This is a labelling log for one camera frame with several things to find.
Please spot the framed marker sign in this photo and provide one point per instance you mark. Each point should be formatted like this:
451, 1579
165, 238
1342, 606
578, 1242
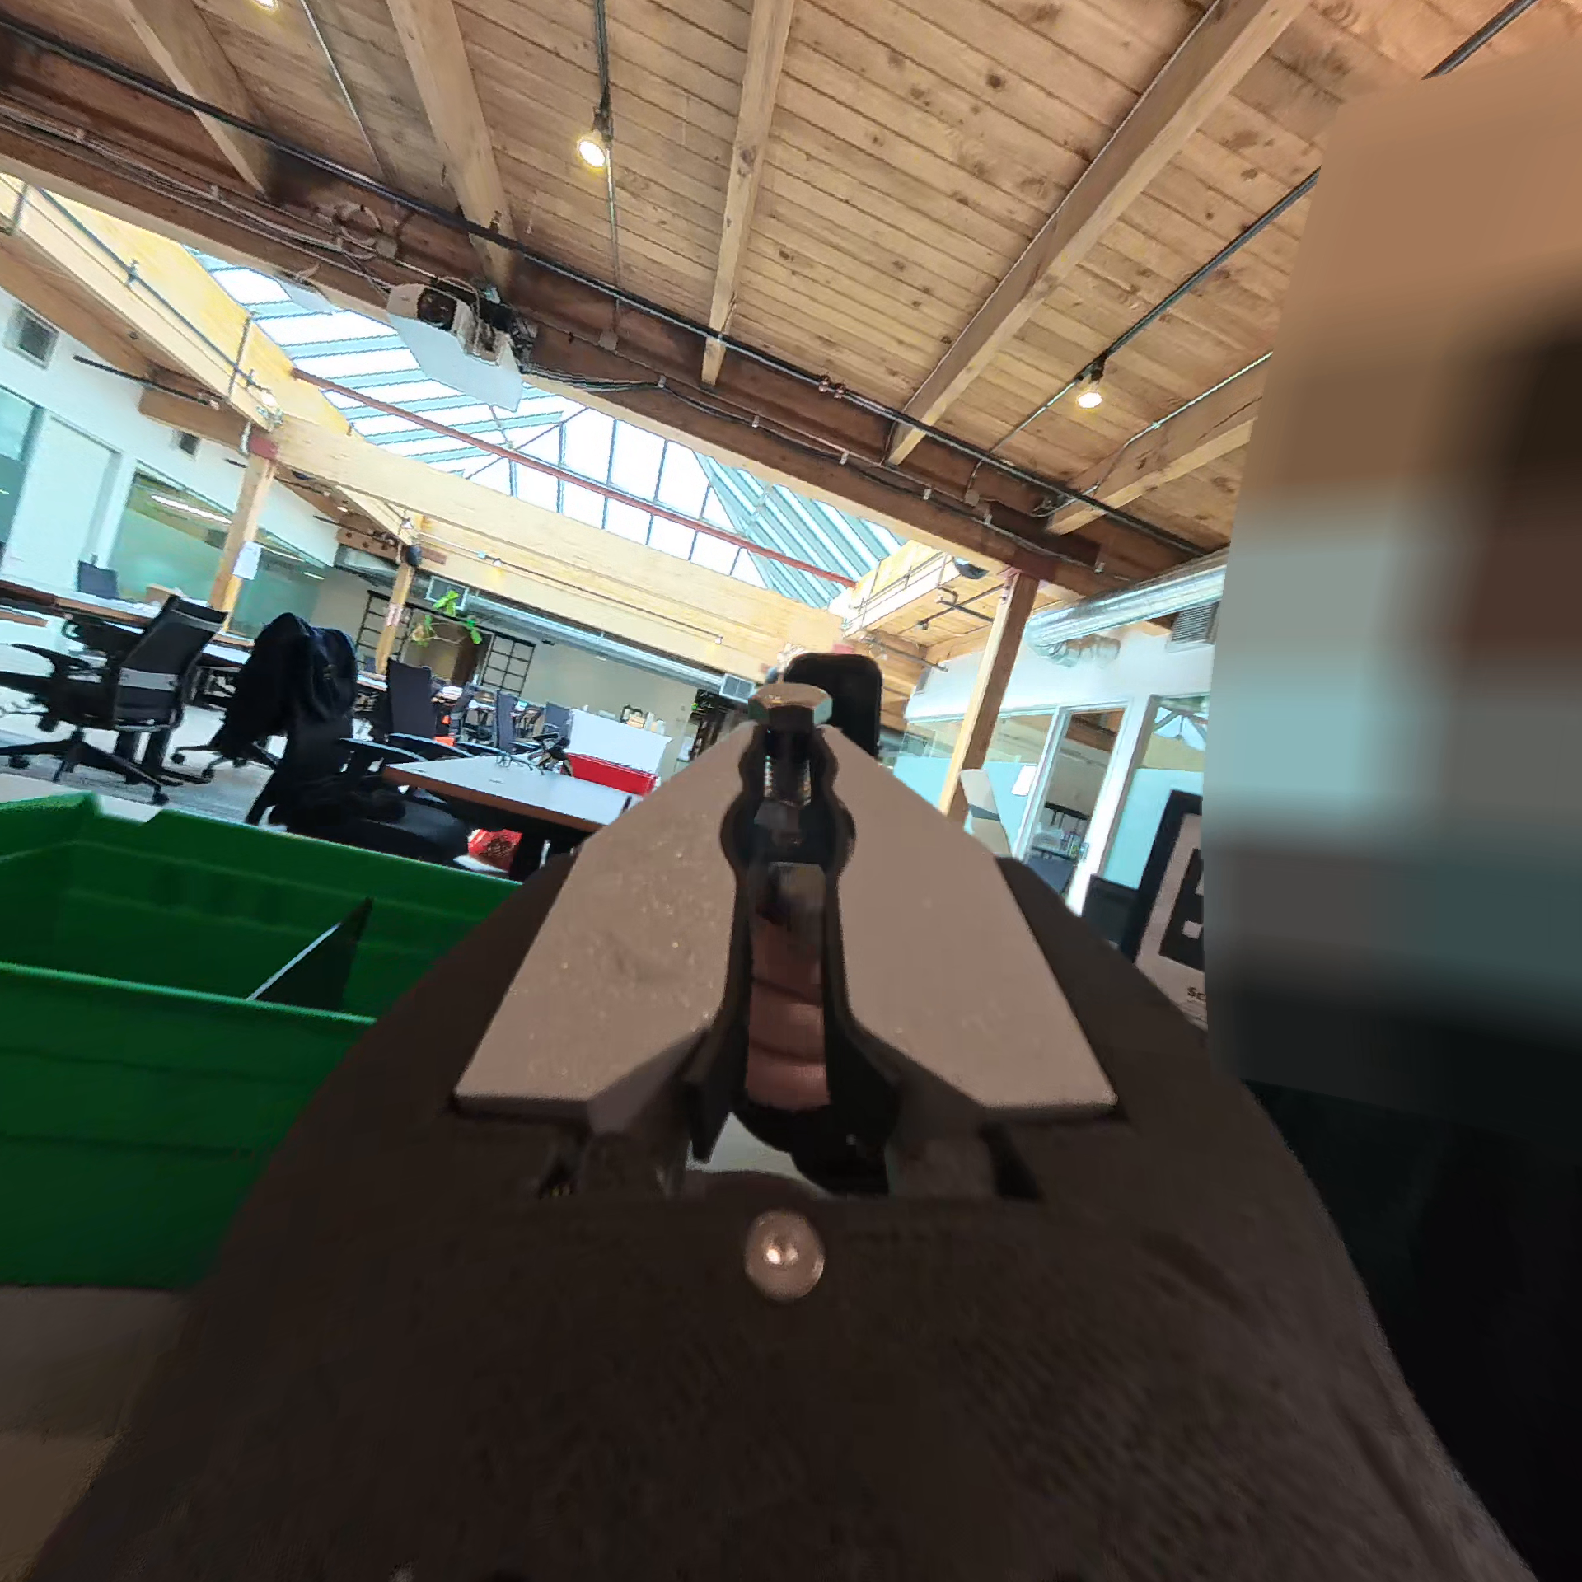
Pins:
1175, 941

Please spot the green hanging plant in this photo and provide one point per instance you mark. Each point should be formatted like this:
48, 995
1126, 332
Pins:
448, 609

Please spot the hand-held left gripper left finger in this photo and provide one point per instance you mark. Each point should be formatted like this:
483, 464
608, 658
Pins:
606, 977

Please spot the silver air duct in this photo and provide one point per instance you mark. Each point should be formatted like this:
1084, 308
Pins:
1112, 613

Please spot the white ceiling projector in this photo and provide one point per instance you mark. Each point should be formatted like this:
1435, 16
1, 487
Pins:
465, 359

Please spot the black bin divider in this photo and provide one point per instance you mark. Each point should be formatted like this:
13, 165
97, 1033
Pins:
321, 971

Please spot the small red bin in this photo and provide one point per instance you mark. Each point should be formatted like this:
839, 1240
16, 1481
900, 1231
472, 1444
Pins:
619, 779

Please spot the wood edged office desk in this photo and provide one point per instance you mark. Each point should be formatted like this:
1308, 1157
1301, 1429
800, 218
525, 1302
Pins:
519, 792

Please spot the steel hex bolt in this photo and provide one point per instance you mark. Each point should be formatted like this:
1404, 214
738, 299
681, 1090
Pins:
777, 777

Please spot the black hanging jacket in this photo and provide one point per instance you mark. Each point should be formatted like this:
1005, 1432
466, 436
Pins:
291, 692

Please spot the green plastic bin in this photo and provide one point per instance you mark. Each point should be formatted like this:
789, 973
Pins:
150, 1112

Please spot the ceiling spotlight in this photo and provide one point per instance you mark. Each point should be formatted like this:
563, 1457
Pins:
1088, 397
595, 150

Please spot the person's right hand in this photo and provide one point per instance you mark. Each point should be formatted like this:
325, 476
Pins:
787, 1039

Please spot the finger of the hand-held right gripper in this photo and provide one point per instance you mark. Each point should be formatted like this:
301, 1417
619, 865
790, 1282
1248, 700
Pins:
787, 903

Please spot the black office chair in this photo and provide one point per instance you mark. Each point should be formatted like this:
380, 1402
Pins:
359, 792
161, 668

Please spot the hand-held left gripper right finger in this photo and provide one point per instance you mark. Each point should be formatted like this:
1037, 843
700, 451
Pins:
977, 990

